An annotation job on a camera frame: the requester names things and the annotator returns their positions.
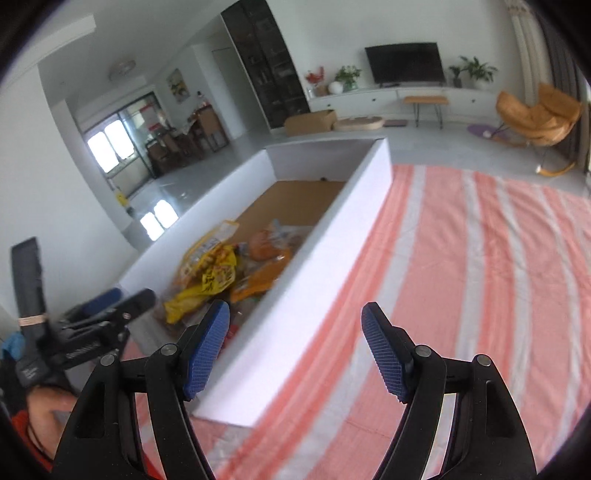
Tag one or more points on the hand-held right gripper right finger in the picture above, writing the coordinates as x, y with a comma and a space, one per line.
385, 355

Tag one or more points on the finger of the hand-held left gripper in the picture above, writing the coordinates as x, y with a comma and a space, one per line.
99, 300
138, 300

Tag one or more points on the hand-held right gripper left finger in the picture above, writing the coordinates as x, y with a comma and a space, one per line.
207, 350

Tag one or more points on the clear snack packet orange ends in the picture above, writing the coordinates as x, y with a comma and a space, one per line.
263, 272

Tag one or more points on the white cardboard box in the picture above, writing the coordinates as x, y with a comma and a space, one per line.
323, 277

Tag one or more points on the person's left hand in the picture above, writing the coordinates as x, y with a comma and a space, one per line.
48, 408

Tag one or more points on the blue cloth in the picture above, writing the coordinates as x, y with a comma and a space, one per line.
13, 346

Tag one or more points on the red striped tablecloth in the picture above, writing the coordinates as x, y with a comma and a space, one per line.
461, 300

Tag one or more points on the person's red clothing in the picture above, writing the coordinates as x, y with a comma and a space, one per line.
25, 443

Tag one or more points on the glass balcony door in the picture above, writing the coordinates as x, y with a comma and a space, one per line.
122, 143

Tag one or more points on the round ceiling light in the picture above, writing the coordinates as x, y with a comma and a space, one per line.
122, 69

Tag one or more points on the dark floor mat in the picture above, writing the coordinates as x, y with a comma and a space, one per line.
395, 122

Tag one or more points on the beige floor cushion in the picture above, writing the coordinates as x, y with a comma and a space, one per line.
360, 123

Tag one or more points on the brown cardboard box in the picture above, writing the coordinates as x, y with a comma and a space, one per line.
309, 123

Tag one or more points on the purple board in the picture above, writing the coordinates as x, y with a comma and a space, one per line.
489, 133

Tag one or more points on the wooden bench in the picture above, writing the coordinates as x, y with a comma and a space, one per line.
425, 99

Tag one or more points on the tall black display cabinet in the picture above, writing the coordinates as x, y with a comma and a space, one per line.
268, 69

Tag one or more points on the white television cabinet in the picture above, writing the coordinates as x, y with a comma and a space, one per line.
461, 99

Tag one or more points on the white round vase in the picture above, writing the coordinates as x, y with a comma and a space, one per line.
335, 87

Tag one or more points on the leafy plant in glass vase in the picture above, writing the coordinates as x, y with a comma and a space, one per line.
348, 77

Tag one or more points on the red flower arrangement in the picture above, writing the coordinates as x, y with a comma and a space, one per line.
315, 79

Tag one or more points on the orange lounge chair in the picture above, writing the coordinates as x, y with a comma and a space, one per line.
535, 115

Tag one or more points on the small dark potted plant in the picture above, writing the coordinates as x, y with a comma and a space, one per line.
456, 78

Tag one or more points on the black television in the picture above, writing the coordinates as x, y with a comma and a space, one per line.
404, 62

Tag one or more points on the large green potted plant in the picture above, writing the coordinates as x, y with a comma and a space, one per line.
480, 71

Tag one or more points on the covered standing air conditioner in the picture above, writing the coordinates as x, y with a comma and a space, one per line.
526, 41

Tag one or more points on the grey curtain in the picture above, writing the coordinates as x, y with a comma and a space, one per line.
563, 55

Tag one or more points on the framed wall painting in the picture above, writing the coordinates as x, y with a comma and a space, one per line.
178, 85

